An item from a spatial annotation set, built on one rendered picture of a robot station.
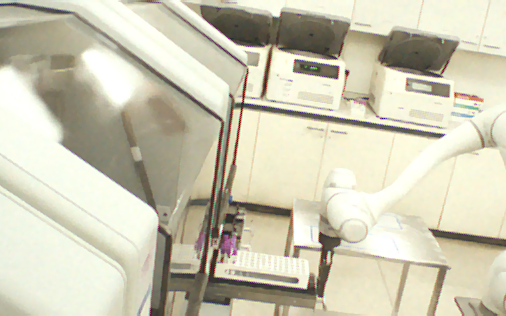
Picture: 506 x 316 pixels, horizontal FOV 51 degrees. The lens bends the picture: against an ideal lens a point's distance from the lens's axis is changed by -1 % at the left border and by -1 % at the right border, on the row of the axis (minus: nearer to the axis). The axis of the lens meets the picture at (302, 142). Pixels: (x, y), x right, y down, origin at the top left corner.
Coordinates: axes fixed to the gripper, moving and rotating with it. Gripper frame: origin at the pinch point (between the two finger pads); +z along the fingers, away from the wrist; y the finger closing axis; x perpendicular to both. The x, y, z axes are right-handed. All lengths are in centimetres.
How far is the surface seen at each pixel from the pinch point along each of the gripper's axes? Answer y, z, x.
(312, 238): -30.8, -2.2, -1.4
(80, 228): 105, -66, -43
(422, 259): -25.8, -2.0, 41.1
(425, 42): -253, -70, 86
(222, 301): 6.2, 5.9, -31.0
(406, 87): -232, -36, 74
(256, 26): -259, -61, -43
